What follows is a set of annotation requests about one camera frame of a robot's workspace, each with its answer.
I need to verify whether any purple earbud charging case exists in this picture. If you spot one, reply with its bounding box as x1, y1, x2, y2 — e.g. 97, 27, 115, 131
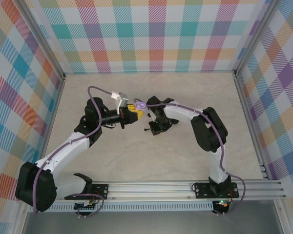
134, 101, 147, 112

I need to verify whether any small electronics board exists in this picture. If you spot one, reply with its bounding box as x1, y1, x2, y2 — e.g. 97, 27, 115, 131
74, 200, 100, 212
216, 199, 231, 210

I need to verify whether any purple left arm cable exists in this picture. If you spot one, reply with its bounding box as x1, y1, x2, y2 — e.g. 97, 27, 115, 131
33, 86, 114, 218

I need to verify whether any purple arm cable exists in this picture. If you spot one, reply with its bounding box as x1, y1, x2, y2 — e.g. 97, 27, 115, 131
133, 97, 247, 216
33, 86, 114, 218

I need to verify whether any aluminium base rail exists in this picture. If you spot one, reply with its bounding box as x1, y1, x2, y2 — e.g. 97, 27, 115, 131
17, 180, 288, 202

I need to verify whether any aluminium table side rail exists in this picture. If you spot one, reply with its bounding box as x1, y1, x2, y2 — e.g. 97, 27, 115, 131
234, 72, 269, 181
31, 74, 67, 183

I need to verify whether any slotted grey cable duct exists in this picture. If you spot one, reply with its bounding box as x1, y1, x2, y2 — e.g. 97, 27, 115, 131
28, 201, 215, 212

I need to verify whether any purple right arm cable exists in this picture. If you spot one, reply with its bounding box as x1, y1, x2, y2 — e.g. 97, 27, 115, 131
133, 97, 247, 216

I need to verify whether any aluminium frame post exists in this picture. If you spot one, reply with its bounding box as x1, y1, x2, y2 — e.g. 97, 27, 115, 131
233, 0, 282, 77
19, 0, 67, 81

